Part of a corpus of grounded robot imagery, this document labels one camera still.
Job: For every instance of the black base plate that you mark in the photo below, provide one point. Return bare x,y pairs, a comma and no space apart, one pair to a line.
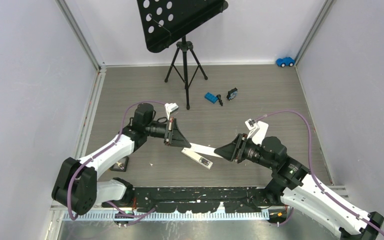
199,200

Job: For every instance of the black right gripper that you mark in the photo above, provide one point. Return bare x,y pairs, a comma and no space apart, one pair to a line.
234,150

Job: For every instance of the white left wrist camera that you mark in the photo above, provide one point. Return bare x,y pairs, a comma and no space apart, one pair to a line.
170,109

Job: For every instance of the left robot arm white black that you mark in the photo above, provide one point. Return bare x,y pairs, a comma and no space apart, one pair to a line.
77,186

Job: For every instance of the blue toy brick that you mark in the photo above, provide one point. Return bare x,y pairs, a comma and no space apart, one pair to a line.
210,97

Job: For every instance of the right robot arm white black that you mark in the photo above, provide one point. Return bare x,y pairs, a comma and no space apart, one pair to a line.
294,185

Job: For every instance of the white remote control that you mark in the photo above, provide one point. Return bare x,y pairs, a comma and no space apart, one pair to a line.
197,158

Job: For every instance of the white rectangular box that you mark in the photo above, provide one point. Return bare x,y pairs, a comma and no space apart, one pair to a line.
202,149

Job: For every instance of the small black blue box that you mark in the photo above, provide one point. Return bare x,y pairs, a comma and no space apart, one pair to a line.
231,94

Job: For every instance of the blue toy car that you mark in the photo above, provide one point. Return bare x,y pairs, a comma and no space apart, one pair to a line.
285,61

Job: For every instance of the black screw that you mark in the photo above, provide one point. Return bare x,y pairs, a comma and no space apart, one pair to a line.
218,96

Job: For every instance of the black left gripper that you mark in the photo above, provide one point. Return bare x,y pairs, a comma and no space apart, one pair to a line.
175,138

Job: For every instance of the black music stand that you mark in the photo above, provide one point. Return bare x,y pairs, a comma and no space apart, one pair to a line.
167,22

